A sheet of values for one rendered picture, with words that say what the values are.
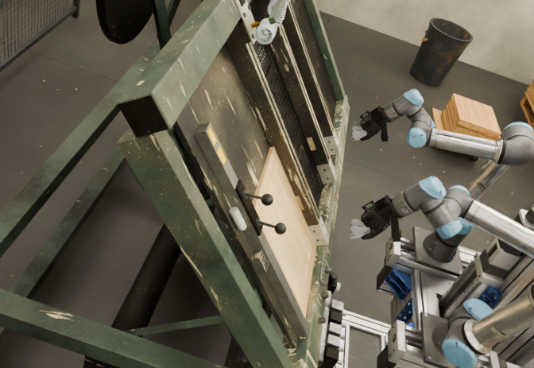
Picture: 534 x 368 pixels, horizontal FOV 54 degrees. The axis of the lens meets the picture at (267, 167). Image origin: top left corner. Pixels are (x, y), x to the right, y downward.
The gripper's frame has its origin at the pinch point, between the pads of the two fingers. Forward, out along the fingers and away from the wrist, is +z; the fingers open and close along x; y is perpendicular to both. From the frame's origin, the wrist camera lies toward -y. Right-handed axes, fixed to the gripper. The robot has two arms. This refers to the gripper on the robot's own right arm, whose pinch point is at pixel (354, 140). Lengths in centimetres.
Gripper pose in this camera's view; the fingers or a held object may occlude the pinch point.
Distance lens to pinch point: 239.8
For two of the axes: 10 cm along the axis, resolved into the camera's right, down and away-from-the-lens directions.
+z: -7.1, 4.7, 5.2
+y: -7.0, -5.4, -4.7
